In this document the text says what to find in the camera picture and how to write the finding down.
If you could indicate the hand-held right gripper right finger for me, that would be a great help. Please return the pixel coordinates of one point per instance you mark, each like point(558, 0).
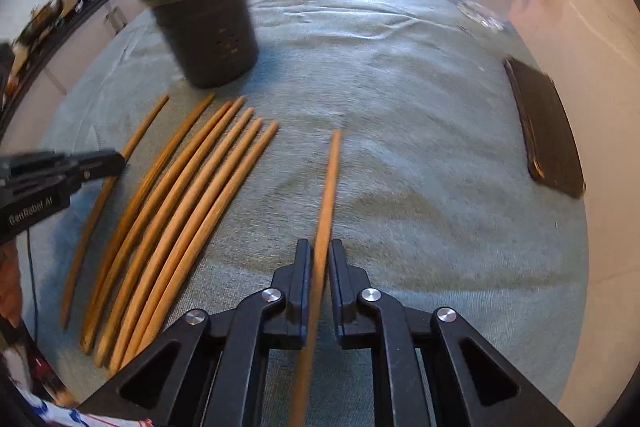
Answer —
point(336, 269)

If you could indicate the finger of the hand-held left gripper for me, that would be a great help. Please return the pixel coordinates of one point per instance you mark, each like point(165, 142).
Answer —
point(100, 164)

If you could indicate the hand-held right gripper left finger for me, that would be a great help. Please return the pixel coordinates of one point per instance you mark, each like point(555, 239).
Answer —
point(305, 269)

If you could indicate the long wooden chopstick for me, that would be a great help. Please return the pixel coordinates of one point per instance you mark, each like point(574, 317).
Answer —
point(327, 197)
point(90, 232)

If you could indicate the bunch of wooden chopsticks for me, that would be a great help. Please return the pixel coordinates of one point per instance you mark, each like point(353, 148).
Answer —
point(190, 207)

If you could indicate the dark grey utensil holder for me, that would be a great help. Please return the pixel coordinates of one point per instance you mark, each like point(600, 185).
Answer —
point(210, 32)

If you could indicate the person's left forearm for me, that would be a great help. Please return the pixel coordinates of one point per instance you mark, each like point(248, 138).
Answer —
point(9, 287)

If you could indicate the grey-green table cloth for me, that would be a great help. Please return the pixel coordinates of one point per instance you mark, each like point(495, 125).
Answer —
point(400, 132)

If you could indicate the person's printed white clothing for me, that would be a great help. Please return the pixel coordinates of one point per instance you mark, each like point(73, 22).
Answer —
point(75, 418)

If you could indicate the black smartphone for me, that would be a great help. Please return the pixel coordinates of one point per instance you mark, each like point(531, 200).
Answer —
point(545, 132)

